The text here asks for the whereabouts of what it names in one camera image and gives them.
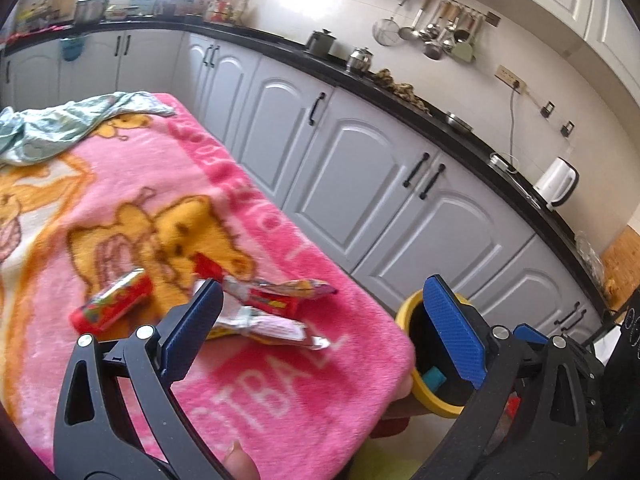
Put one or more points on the white electric kettle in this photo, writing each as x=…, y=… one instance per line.
x=552, y=182

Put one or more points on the person's left hand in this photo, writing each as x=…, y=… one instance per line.
x=241, y=462

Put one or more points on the steel bowl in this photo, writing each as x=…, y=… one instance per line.
x=457, y=122

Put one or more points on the steel mesh strainer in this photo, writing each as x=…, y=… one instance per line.
x=386, y=32

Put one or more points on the dark lidded pot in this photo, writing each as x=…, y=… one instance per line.
x=320, y=44

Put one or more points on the teal cloth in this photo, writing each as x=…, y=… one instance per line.
x=434, y=379

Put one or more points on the pink printed blanket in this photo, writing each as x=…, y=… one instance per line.
x=150, y=170

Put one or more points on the clear plastic bag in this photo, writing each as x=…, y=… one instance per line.
x=590, y=255

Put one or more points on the yellow green cloth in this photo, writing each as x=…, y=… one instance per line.
x=380, y=465

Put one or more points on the steel teapot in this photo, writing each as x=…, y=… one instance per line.
x=359, y=61

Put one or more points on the white charger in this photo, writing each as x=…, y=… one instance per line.
x=502, y=162

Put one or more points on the red and yellow wrapper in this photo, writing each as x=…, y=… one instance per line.
x=260, y=300

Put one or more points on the steel stock pot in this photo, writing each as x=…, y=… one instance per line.
x=90, y=10

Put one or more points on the white and pink wrapper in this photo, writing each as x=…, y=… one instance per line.
x=270, y=327

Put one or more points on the wall utensil rail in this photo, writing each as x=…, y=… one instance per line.
x=492, y=19

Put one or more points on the white base cabinet unit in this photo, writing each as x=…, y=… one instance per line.
x=350, y=160

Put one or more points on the light blue storage box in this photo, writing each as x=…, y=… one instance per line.
x=144, y=1

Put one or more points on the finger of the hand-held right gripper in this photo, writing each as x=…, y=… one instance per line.
x=590, y=360
x=531, y=335

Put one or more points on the group of condiment bottles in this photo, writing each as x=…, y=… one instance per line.
x=225, y=10

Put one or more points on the black kitchen countertop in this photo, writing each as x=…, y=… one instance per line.
x=450, y=130

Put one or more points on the brown patterned rag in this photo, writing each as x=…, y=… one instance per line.
x=402, y=89

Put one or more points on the row of hanging steel utensils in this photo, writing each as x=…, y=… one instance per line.
x=435, y=40

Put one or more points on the red snack packet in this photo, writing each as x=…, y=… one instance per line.
x=110, y=305

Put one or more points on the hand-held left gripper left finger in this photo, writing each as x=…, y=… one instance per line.
x=207, y=302

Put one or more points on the beige wall socket strip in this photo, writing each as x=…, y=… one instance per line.
x=510, y=79

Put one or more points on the yellow bin with black bag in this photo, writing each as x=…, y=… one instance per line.
x=435, y=405

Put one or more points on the green spatula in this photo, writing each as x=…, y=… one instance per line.
x=462, y=52

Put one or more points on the red dish cloth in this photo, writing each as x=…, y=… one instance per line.
x=40, y=32

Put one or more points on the blue hanging cabinet bin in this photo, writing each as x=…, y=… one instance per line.
x=72, y=50

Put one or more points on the black wall hook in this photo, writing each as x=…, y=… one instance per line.
x=548, y=109
x=567, y=128

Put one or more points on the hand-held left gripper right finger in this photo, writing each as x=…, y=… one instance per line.
x=452, y=330

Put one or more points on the small bowl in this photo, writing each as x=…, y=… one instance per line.
x=117, y=12

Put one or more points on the light blue cloth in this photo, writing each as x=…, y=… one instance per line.
x=50, y=125

